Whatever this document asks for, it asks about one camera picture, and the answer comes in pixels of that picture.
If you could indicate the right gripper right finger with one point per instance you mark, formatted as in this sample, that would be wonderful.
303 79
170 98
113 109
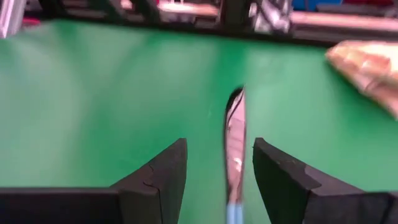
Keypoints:
289 199

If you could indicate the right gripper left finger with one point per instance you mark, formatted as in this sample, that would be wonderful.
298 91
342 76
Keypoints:
149 205

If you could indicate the yellow folded cloth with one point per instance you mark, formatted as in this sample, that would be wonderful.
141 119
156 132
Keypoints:
370 68

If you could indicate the light wooden side board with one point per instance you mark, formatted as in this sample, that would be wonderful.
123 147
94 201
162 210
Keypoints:
342 21

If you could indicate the black table frame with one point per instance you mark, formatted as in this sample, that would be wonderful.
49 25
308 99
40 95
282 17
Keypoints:
186 29

